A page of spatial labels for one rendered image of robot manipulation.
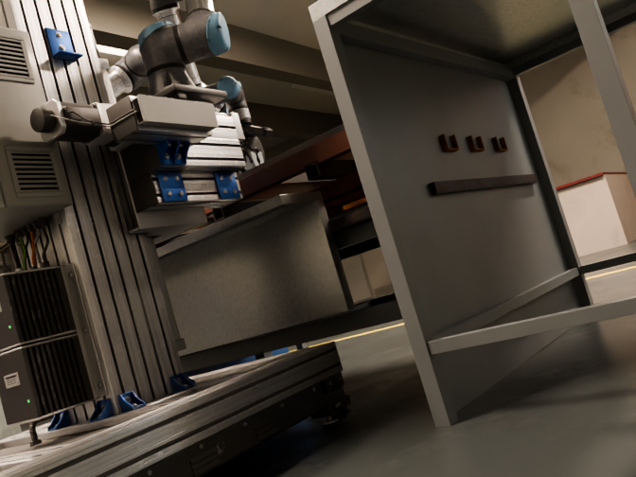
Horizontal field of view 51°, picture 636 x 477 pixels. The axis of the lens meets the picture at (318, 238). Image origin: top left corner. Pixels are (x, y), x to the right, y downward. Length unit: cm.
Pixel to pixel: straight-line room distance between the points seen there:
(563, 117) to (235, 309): 812
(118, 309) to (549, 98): 875
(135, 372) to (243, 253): 64
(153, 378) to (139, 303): 20
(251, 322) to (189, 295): 31
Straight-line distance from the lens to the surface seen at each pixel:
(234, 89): 238
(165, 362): 189
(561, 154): 998
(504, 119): 260
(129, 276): 187
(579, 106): 997
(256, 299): 225
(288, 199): 194
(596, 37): 139
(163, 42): 205
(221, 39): 203
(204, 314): 243
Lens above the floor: 36
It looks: 5 degrees up
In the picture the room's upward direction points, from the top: 16 degrees counter-clockwise
